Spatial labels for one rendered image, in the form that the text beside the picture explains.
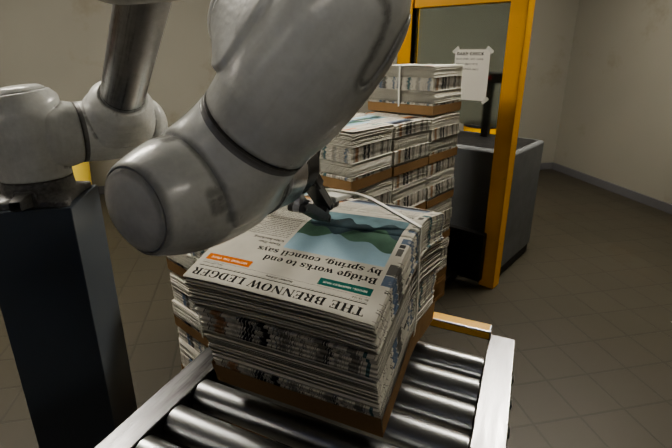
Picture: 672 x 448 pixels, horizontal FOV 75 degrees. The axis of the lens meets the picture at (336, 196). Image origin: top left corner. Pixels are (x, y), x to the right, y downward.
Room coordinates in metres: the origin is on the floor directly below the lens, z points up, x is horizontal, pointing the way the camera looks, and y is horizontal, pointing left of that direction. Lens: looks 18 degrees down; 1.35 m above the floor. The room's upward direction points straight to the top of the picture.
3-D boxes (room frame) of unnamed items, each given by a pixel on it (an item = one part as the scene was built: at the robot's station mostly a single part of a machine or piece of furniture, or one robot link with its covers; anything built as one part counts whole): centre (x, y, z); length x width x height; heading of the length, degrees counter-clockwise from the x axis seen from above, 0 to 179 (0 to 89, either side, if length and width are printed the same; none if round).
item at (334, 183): (1.82, 0.00, 0.86); 0.38 x 0.29 x 0.04; 50
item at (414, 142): (2.04, -0.20, 0.95); 0.38 x 0.29 x 0.23; 48
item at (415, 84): (2.26, -0.40, 0.65); 0.39 x 0.30 x 1.29; 49
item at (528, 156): (2.87, -0.93, 0.40); 0.70 x 0.55 x 0.80; 49
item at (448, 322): (0.84, -0.12, 0.81); 0.43 x 0.03 x 0.02; 66
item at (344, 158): (1.82, 0.00, 0.95); 0.38 x 0.29 x 0.23; 50
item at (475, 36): (2.60, -0.70, 1.28); 0.57 x 0.01 x 0.65; 49
